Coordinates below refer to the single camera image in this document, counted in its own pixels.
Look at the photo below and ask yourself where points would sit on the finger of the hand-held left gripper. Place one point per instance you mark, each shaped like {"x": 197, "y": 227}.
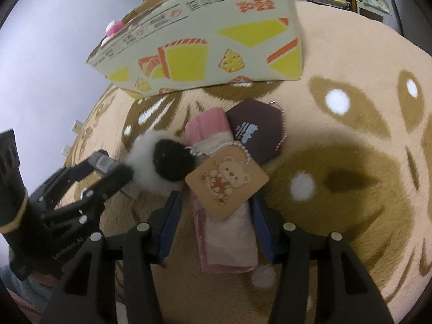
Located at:
{"x": 77, "y": 172}
{"x": 108, "y": 186}

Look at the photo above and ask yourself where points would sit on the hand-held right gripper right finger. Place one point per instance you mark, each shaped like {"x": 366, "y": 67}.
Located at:
{"x": 260, "y": 224}

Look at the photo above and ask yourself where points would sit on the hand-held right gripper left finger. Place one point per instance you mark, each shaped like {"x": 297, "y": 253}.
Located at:
{"x": 170, "y": 224}

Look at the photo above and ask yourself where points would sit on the pink pouch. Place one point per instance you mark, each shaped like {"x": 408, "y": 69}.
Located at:
{"x": 229, "y": 243}

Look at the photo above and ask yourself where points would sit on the black and white fluffy plush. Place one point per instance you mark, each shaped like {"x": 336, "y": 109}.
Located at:
{"x": 168, "y": 159}

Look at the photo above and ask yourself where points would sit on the pink plush toy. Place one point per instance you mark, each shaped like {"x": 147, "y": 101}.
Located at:
{"x": 114, "y": 27}

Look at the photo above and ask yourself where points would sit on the printed cardboard box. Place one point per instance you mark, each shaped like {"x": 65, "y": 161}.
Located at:
{"x": 202, "y": 40}

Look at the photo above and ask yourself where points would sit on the brown bear paper tag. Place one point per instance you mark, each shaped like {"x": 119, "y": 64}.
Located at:
{"x": 226, "y": 183}

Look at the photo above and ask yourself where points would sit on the person's denim trouser leg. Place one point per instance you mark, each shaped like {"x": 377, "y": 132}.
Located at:
{"x": 20, "y": 285}

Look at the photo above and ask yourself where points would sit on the dark maroon hexagon pouch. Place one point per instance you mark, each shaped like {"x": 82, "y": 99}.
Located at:
{"x": 260, "y": 128}

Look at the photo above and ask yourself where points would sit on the white trolley cart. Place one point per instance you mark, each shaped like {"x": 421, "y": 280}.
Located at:
{"x": 381, "y": 12}

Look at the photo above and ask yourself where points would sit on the white wall socket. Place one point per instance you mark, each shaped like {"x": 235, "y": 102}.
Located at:
{"x": 77, "y": 126}
{"x": 67, "y": 150}

